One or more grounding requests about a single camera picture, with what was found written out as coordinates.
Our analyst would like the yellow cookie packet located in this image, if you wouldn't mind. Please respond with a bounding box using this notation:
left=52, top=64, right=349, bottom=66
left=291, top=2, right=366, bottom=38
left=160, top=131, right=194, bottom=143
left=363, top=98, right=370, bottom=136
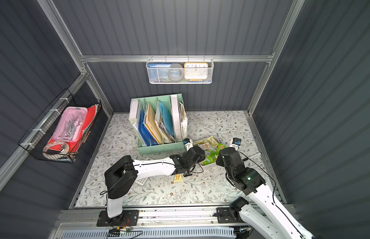
left=174, top=174, right=184, bottom=183

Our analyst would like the blue folder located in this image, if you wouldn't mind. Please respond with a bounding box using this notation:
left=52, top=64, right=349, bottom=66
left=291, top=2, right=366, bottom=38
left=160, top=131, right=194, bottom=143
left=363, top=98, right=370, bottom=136
left=138, top=110, right=157, bottom=146

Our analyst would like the white wire wall basket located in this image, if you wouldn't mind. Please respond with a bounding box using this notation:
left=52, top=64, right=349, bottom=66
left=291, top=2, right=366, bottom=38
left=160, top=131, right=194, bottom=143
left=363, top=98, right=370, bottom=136
left=146, top=57, right=214, bottom=85

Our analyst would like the clear tape roll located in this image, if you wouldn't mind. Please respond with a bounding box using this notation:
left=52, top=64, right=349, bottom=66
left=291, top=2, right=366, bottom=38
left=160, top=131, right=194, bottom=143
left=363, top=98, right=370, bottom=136
left=43, top=141, right=70, bottom=154

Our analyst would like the white scientific calculator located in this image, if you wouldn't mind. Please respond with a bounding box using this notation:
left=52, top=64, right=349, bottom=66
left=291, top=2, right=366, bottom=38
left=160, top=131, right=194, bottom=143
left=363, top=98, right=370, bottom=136
left=134, top=177, right=148, bottom=186

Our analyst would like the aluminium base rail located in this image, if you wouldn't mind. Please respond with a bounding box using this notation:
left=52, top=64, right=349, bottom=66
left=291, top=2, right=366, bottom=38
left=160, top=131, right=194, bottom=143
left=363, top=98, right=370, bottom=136
left=53, top=204, right=243, bottom=231

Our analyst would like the black wire side basket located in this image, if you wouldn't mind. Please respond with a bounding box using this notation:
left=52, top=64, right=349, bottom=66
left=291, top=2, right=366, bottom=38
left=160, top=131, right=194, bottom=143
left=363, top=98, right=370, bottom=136
left=18, top=89, right=102, bottom=163

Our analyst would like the white plastic storage box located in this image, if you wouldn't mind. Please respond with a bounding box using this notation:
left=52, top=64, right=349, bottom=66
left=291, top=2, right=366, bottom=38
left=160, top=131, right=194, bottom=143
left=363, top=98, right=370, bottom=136
left=193, top=136, right=226, bottom=168

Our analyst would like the blue box in basket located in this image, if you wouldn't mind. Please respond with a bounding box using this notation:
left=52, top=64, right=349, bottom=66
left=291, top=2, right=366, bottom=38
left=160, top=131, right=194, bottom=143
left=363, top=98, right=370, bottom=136
left=147, top=63, right=172, bottom=83

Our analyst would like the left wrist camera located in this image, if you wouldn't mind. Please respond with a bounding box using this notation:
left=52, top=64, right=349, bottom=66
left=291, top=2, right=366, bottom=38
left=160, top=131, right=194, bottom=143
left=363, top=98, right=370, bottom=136
left=183, top=138, right=193, bottom=152

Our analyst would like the grey tape roll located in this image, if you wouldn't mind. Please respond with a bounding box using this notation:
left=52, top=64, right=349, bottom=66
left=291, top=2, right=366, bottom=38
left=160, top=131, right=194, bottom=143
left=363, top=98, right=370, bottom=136
left=168, top=63, right=184, bottom=82

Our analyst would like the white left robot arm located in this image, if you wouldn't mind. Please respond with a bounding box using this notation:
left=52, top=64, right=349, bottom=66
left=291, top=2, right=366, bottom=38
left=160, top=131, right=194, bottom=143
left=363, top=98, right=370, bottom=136
left=104, top=146, right=205, bottom=220

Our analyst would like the pink plastic pencil case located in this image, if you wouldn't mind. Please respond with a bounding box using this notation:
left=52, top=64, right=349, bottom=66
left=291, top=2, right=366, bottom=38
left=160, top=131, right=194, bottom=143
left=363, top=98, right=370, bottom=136
left=52, top=107, right=88, bottom=142

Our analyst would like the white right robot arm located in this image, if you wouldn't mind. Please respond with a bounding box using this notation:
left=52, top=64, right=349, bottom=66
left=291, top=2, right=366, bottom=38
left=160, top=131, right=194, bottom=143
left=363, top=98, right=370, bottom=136
left=216, top=147, right=315, bottom=239

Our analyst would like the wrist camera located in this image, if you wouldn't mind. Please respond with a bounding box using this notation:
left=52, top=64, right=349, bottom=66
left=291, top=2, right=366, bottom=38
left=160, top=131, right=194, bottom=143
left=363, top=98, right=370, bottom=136
left=183, top=138, right=193, bottom=152
left=230, top=137, right=242, bottom=151

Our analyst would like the yellow white alarm clock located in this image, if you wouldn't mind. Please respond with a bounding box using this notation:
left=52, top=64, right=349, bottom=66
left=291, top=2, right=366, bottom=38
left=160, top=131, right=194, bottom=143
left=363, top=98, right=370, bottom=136
left=184, top=62, right=209, bottom=81

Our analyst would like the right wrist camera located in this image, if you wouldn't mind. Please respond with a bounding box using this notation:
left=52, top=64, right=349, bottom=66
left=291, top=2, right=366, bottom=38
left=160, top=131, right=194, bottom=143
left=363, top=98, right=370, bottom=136
left=230, top=137, right=242, bottom=151

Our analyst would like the mint green file organizer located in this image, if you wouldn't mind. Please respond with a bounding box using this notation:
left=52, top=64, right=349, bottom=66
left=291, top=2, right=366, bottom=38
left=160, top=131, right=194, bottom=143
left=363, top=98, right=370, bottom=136
left=129, top=94, right=187, bottom=155

